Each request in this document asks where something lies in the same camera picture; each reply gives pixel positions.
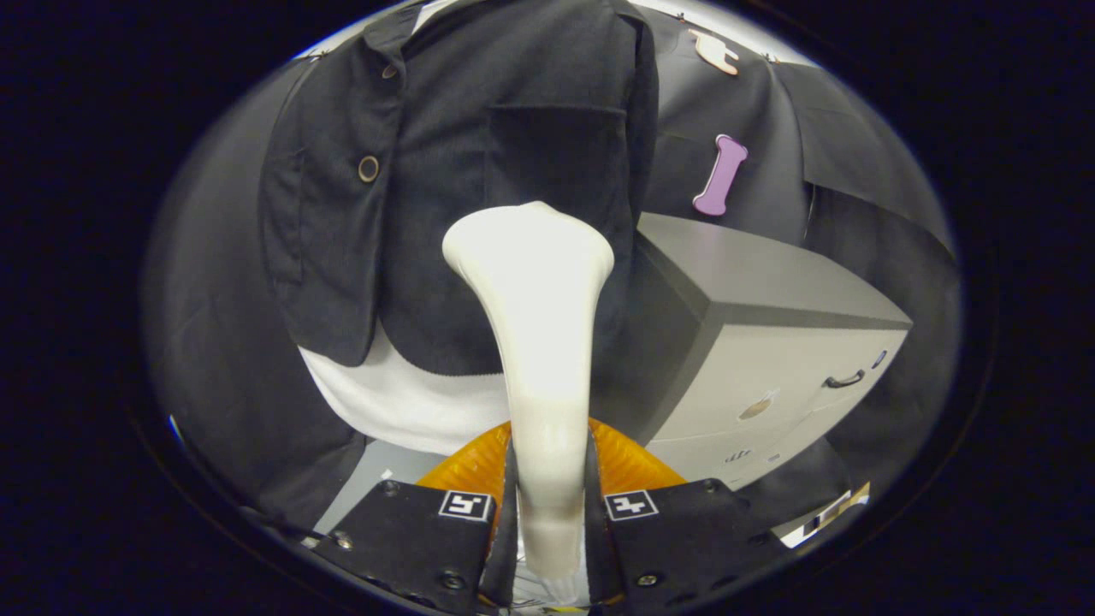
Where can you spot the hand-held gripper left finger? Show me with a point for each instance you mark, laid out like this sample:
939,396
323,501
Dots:
411,543

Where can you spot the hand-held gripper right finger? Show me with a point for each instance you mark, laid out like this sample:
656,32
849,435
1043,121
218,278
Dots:
684,539

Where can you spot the white undershirt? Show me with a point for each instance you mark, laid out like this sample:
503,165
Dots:
411,402

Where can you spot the white garment steamer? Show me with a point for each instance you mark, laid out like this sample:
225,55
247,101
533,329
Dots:
539,342

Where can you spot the black blazer jacket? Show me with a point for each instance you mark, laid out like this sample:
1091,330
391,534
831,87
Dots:
428,214

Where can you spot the grey cabinet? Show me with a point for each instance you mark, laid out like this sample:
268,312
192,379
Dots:
770,368

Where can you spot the black backdrop cloth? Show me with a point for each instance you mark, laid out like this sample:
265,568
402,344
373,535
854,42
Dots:
214,342

